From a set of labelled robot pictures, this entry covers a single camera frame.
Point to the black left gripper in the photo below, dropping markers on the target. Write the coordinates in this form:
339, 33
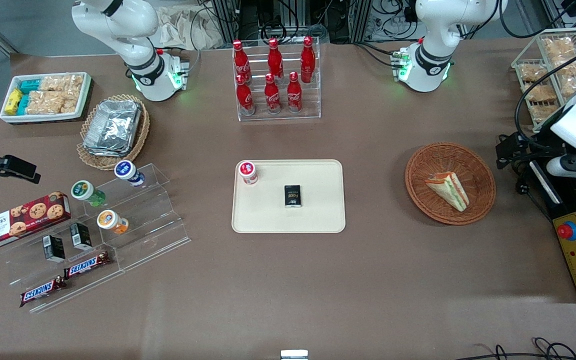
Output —
537, 141

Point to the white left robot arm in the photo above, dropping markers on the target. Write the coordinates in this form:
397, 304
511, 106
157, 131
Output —
438, 30

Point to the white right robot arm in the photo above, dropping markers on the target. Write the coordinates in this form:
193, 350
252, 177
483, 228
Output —
138, 30

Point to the brown round wicker basket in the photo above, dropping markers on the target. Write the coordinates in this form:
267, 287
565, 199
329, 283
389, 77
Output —
480, 172

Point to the wrapped triangle sandwich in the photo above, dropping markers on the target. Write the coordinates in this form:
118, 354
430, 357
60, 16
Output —
448, 189

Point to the light oval wicker basket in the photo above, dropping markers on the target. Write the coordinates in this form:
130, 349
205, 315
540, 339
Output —
140, 135

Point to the cream plastic tray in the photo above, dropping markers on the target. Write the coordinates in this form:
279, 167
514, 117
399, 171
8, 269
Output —
318, 210

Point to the white rectangular snack bin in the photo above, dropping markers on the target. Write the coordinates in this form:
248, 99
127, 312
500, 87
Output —
8, 117

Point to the red Walkers cookie box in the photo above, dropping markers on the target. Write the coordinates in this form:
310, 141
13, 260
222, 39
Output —
18, 222

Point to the yellow snack packet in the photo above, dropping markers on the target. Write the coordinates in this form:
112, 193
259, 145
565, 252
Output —
13, 101

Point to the green gum bottle white lid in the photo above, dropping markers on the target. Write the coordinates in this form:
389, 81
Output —
84, 191

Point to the clear bag of crackers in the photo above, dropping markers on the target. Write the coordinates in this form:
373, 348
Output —
51, 83
45, 102
73, 81

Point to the teal snack packet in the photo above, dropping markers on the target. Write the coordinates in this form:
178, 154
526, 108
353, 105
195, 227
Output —
30, 92

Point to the small black box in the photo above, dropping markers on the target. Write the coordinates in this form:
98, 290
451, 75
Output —
293, 196
54, 248
80, 236

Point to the stack of foil trays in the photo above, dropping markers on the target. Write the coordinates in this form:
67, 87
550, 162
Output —
113, 127

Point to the orange gum bottle white lid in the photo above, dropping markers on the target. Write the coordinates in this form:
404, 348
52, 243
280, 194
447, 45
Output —
110, 221

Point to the blue gum bottle white lid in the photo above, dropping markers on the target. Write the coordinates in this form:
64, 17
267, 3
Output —
127, 171

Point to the Snickers chocolate bar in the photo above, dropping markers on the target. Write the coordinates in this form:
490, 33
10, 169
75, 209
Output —
86, 264
43, 291

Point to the clear acrylic tiered stand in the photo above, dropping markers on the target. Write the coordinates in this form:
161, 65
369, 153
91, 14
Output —
153, 225

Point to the crumpled beige paper bag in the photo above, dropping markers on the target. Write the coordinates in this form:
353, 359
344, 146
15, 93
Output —
188, 27

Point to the red cola bottle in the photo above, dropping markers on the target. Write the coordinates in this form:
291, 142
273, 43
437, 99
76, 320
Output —
241, 62
294, 95
308, 59
275, 59
272, 96
245, 98

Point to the red gum bottle white lid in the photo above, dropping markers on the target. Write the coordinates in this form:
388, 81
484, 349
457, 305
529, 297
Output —
248, 172

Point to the clear acrylic bottle rack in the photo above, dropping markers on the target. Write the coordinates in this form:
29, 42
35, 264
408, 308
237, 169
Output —
278, 116

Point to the small white block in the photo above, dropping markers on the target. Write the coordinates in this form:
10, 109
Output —
294, 355

